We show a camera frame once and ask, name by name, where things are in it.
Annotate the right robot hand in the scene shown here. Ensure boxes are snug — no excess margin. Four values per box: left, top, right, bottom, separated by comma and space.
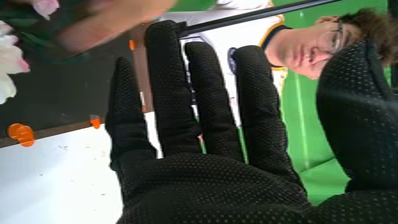
105, 19, 398, 224

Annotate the dark mat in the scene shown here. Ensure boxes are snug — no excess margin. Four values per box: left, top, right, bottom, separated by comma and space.
0, 0, 152, 148

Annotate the person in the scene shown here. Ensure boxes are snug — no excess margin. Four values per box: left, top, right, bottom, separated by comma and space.
56, 0, 398, 128

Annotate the white sheet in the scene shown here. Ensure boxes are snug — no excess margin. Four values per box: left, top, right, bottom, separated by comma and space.
0, 111, 166, 224

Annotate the white flower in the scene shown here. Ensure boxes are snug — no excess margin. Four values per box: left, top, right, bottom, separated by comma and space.
0, 19, 32, 105

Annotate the pink flower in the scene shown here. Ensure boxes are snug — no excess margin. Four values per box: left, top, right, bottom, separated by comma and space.
29, 0, 63, 20

